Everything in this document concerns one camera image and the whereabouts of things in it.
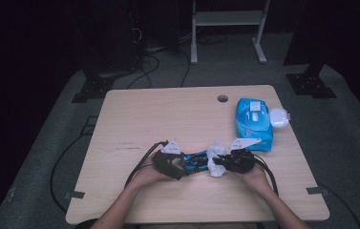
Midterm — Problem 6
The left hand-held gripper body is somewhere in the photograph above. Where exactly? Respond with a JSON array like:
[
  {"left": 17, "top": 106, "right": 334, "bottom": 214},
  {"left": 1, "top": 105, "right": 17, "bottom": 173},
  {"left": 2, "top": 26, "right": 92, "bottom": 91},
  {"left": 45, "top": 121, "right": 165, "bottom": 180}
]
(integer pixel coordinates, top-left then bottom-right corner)
[{"left": 151, "top": 138, "right": 182, "bottom": 175}]

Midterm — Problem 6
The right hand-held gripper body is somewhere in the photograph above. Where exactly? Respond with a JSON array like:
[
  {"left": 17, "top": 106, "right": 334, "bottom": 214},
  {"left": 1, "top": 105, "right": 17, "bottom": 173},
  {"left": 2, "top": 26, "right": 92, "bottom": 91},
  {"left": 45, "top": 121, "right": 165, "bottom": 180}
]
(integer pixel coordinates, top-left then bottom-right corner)
[{"left": 228, "top": 136, "right": 263, "bottom": 175}]

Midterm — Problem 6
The white wet wipe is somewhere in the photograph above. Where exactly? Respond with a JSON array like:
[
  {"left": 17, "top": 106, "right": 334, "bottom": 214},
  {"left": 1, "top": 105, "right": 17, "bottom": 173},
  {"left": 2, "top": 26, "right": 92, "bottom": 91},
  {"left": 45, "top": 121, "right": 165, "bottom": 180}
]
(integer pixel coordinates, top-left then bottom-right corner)
[{"left": 205, "top": 139, "right": 227, "bottom": 178}]

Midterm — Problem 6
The blue wet wipes pack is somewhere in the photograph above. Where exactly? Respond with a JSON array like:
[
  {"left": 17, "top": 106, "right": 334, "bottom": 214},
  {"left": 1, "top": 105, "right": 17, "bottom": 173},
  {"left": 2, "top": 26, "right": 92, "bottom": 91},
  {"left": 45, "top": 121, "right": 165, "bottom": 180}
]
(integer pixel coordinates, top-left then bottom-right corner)
[{"left": 235, "top": 97, "right": 291, "bottom": 153}]

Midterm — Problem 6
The person's left hand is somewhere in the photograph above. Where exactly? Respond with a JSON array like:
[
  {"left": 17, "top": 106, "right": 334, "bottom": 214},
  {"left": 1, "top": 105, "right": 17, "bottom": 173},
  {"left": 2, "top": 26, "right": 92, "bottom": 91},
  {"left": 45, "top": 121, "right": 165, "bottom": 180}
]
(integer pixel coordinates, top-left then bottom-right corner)
[{"left": 129, "top": 163, "right": 173, "bottom": 192}]

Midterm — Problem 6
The person's right hand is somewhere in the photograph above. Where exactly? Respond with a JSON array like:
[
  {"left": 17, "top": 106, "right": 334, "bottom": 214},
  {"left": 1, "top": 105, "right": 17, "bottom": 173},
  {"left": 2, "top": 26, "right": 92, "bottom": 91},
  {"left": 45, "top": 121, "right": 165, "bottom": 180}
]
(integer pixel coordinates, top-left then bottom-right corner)
[{"left": 238, "top": 163, "right": 272, "bottom": 195}]

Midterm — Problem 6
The grey tape piece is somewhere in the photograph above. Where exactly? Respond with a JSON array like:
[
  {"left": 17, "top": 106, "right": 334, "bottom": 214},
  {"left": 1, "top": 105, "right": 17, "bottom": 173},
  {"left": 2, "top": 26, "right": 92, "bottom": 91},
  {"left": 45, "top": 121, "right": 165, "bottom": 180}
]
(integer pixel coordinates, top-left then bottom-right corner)
[
  {"left": 306, "top": 186, "right": 329, "bottom": 196},
  {"left": 64, "top": 190, "right": 86, "bottom": 200}
]

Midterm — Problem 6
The black stand base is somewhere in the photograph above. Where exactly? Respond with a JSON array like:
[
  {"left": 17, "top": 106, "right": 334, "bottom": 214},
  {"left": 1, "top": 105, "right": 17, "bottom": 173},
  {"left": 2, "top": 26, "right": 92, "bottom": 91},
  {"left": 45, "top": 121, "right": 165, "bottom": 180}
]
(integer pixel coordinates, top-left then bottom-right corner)
[
  {"left": 71, "top": 74, "right": 115, "bottom": 104},
  {"left": 286, "top": 63, "right": 338, "bottom": 99}
]

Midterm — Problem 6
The dark equipment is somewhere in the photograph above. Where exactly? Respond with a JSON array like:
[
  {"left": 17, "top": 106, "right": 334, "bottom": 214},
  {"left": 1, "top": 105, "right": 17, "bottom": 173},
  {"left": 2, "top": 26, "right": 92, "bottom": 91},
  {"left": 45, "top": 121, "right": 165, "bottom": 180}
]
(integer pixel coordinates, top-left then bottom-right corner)
[{"left": 72, "top": 0, "right": 147, "bottom": 75}]

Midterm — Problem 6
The white metal stand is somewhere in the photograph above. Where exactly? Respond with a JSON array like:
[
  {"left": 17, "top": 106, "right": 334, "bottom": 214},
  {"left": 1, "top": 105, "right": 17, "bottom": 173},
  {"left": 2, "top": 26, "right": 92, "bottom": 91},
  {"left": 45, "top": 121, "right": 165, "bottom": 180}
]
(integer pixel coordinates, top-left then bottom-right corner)
[{"left": 190, "top": 0, "right": 271, "bottom": 66}]

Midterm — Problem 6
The left hand-held gripper cable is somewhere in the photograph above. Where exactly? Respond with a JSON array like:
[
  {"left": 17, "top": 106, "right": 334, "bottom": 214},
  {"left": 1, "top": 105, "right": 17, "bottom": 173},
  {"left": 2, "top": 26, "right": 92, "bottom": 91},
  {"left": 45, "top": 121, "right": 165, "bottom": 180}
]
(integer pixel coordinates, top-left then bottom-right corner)
[{"left": 124, "top": 140, "right": 169, "bottom": 188}]

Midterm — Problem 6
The hand-held gripper cable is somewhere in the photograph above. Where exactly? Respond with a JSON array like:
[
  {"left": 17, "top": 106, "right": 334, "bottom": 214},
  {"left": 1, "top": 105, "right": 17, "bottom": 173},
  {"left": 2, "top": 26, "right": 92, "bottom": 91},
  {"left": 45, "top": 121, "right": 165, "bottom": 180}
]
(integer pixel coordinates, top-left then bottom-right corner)
[
  {"left": 124, "top": 140, "right": 169, "bottom": 188},
  {"left": 253, "top": 154, "right": 280, "bottom": 196}
]

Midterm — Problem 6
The right hand-held gripper cable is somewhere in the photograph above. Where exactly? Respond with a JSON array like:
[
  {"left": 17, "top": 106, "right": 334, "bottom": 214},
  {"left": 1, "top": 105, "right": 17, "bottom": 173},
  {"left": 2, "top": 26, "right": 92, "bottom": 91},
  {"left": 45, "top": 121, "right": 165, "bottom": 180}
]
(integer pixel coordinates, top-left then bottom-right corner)
[{"left": 253, "top": 154, "right": 280, "bottom": 196}]

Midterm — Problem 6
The looped black floor cable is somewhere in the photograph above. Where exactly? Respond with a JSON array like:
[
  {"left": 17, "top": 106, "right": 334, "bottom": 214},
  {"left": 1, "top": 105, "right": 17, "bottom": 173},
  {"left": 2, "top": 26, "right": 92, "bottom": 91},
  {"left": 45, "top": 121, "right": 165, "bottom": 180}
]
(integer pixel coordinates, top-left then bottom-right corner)
[{"left": 126, "top": 53, "right": 161, "bottom": 90}]

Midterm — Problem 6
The curved black floor cable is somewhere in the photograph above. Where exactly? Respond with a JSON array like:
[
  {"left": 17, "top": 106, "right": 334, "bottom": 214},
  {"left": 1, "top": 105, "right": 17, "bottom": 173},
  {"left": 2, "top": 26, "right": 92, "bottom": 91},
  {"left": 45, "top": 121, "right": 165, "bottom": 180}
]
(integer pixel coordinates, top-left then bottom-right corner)
[{"left": 180, "top": 50, "right": 192, "bottom": 89}]

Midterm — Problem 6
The long black floor cable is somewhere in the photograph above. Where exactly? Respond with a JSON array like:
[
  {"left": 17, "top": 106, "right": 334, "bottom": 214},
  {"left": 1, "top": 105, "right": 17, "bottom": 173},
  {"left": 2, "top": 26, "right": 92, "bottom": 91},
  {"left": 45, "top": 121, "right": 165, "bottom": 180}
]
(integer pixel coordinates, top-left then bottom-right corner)
[
  {"left": 315, "top": 182, "right": 360, "bottom": 229},
  {"left": 50, "top": 115, "right": 99, "bottom": 214}
]

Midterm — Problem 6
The bundle of black cables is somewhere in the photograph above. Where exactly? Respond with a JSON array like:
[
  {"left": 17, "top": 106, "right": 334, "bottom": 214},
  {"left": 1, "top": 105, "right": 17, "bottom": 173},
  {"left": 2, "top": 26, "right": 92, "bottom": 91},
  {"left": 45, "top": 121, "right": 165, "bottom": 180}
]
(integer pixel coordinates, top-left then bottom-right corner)
[{"left": 180, "top": 31, "right": 228, "bottom": 46}]

